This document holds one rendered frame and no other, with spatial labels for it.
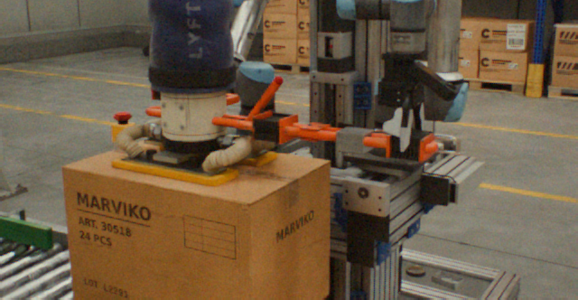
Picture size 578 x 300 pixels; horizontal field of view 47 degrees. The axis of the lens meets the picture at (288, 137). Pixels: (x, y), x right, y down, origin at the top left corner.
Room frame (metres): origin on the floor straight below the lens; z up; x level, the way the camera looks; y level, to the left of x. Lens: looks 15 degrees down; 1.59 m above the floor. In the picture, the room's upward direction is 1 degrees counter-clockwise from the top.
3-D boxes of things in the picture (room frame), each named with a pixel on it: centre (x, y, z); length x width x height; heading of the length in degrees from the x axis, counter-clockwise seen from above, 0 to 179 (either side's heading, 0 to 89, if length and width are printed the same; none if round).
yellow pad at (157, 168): (1.65, 0.30, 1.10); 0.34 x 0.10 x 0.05; 60
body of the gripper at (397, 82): (1.45, -0.25, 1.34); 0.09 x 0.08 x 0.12; 60
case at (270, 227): (1.73, 0.24, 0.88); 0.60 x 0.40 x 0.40; 60
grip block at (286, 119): (1.60, 0.03, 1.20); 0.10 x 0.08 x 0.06; 150
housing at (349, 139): (1.50, -0.15, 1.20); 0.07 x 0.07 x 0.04; 60
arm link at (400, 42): (1.44, -0.26, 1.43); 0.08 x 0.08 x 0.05
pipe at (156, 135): (1.73, 0.25, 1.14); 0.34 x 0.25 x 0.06; 60
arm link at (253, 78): (2.23, 0.11, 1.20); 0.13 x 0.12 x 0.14; 56
